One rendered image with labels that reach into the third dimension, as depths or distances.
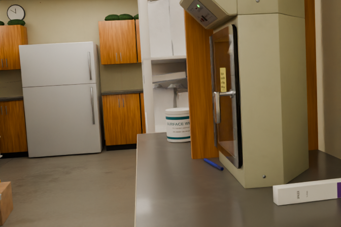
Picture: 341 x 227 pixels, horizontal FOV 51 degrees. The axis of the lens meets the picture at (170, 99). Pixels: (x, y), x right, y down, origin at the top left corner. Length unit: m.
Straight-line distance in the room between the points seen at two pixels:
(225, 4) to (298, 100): 0.37
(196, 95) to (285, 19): 0.45
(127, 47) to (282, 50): 5.25
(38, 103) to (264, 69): 5.27
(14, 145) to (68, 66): 1.56
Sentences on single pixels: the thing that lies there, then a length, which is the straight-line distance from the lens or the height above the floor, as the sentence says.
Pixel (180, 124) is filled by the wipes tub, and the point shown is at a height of 1.02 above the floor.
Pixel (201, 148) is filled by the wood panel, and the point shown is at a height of 0.98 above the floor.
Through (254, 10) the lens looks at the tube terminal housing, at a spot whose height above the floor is 1.42.
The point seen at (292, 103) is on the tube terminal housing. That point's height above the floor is 1.16.
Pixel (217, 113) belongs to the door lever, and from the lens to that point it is 1.02.
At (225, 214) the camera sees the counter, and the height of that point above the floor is 0.94.
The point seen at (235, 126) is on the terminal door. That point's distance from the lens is 1.01.
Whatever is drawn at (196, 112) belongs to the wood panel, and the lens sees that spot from 1.34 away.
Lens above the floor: 1.27
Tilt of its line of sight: 5 degrees down
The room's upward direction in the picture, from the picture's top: 3 degrees counter-clockwise
